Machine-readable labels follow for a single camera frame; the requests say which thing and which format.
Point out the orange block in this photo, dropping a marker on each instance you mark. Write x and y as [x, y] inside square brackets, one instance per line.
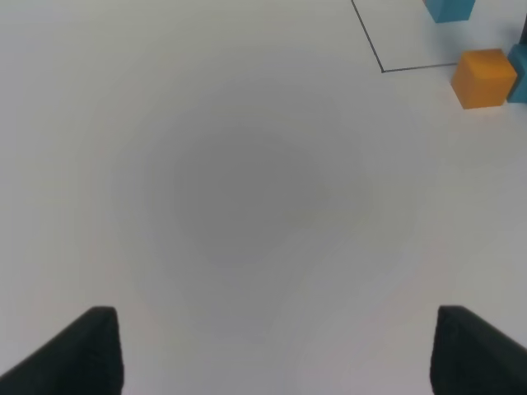
[483, 78]

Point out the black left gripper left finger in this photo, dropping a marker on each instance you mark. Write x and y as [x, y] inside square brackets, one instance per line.
[84, 358]

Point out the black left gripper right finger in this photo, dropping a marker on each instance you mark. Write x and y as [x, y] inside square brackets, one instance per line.
[470, 356]

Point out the blue template block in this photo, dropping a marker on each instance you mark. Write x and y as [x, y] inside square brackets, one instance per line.
[446, 11]

